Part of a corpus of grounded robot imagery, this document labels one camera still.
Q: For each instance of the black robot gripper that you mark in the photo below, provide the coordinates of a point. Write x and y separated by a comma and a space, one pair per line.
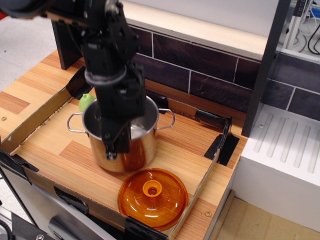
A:
121, 98

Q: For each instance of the cardboard fence with black tape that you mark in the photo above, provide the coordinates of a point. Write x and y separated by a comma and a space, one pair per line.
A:
37, 150

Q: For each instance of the stainless steel pot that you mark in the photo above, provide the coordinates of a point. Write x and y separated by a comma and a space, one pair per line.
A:
143, 142

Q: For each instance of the green plastic pear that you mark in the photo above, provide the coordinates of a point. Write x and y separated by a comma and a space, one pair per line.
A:
85, 100

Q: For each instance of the orange glass pot lid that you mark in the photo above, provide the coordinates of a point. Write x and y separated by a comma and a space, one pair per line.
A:
153, 196

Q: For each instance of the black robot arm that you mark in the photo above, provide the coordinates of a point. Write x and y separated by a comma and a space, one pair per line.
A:
108, 45

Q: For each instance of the white drainboard sink unit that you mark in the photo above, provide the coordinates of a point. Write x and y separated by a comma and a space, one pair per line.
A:
279, 168

